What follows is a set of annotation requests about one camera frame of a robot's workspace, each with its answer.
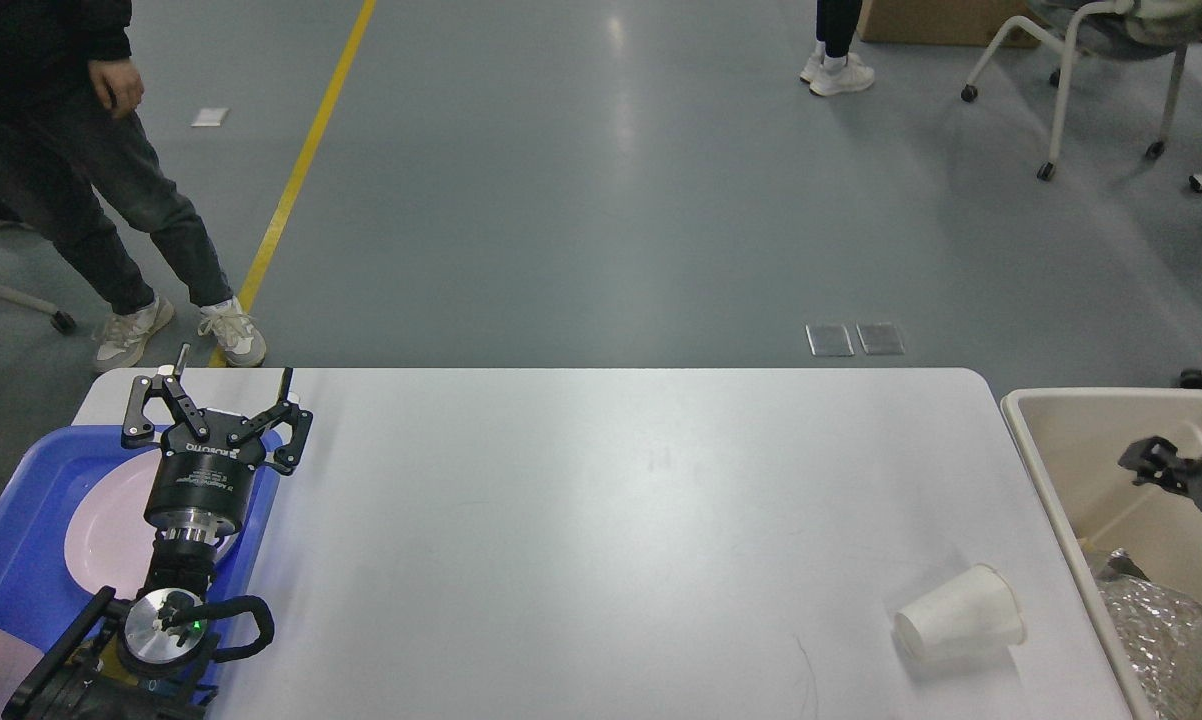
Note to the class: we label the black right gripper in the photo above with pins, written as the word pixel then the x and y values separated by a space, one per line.
pixel 1154 461

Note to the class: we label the white paper cup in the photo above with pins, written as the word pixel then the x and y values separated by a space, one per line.
pixel 974 613

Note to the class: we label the person with white sneakers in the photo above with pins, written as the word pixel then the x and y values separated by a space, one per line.
pixel 832 69

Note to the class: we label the white chair background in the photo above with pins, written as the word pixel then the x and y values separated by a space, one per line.
pixel 1112 30

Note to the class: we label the foil sheet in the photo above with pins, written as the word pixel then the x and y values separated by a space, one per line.
pixel 1160 630

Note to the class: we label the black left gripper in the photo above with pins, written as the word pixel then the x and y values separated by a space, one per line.
pixel 206 475

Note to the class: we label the pink plate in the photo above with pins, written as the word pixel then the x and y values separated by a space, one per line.
pixel 109 540

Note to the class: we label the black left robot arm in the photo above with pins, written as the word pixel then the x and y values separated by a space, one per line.
pixel 145 658

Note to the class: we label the cardboard box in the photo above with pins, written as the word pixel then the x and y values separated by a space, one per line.
pixel 940 23

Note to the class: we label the person in grey jeans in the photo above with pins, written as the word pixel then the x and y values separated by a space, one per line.
pixel 72 145

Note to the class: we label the beige plastic bin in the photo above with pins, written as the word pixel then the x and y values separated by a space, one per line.
pixel 1070 440

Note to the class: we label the white chair left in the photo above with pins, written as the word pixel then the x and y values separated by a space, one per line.
pixel 60 320

